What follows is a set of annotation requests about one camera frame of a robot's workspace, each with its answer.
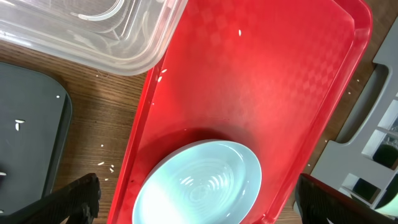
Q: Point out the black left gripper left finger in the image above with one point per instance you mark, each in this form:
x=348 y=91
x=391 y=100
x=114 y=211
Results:
x=77 y=202

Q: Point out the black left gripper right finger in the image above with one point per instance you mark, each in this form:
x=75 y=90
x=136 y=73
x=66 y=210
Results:
x=319 y=203

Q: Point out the white rice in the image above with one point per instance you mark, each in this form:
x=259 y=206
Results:
x=18 y=123

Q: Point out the light blue plate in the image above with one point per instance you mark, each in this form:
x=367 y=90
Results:
x=208 y=181

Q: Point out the mint green bowl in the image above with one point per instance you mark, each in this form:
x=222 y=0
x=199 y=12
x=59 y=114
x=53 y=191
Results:
x=390 y=205

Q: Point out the grey dishwasher rack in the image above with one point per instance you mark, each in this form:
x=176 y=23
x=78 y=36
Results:
x=362 y=162

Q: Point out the clear plastic waste bin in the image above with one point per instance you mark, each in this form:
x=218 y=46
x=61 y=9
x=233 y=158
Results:
x=124 y=37

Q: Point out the black tray bin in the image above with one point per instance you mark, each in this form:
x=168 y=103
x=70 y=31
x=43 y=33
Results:
x=30 y=156

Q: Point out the red serving tray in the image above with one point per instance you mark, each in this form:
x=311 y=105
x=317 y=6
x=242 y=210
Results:
x=266 y=74

